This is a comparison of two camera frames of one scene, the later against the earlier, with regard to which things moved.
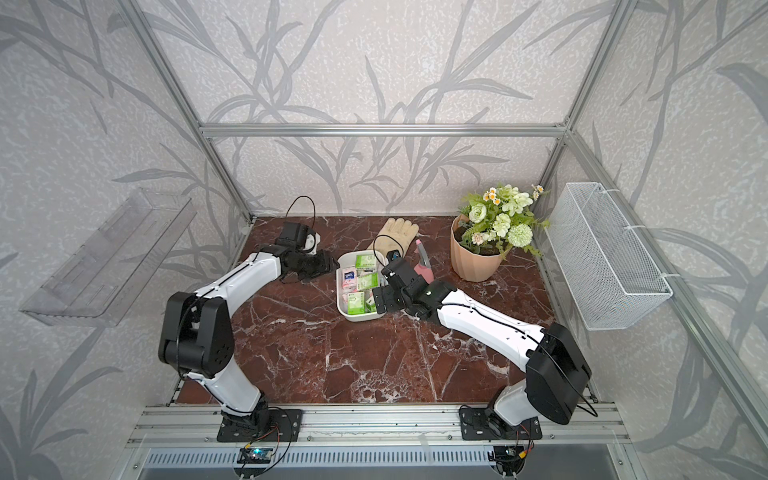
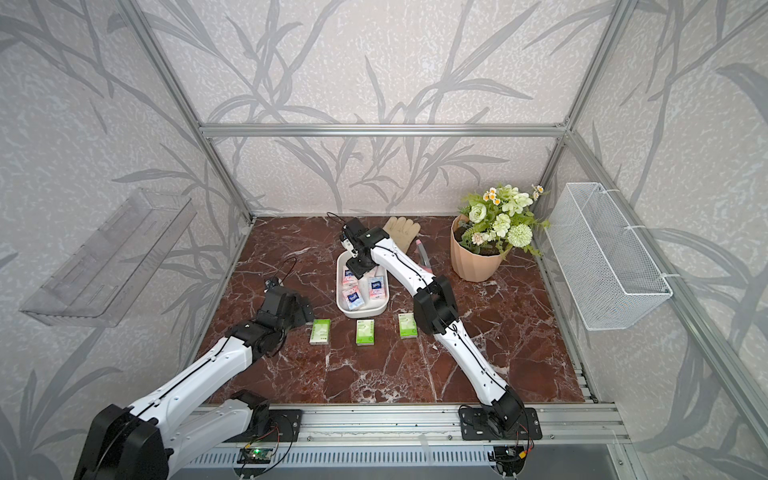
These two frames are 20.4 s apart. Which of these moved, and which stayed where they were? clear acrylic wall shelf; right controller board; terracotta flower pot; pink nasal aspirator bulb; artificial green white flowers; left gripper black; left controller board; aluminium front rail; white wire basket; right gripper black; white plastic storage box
Moved: left gripper black; right gripper black
Stayed: clear acrylic wall shelf; pink nasal aspirator bulb; right controller board; terracotta flower pot; white plastic storage box; left controller board; white wire basket; aluminium front rail; artificial green white flowers
